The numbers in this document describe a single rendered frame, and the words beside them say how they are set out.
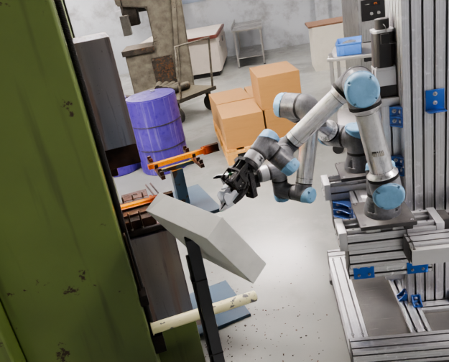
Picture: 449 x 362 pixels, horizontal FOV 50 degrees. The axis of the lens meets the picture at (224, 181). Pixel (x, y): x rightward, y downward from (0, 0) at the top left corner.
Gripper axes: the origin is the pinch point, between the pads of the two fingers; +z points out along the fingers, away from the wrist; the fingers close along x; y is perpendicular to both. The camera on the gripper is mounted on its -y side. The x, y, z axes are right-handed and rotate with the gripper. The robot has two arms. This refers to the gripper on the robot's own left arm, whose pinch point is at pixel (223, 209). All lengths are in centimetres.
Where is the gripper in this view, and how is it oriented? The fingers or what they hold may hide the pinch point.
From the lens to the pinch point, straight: 176.7
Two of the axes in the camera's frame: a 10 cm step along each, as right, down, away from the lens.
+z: -5.6, 7.8, -2.8
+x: 6.4, 1.9, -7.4
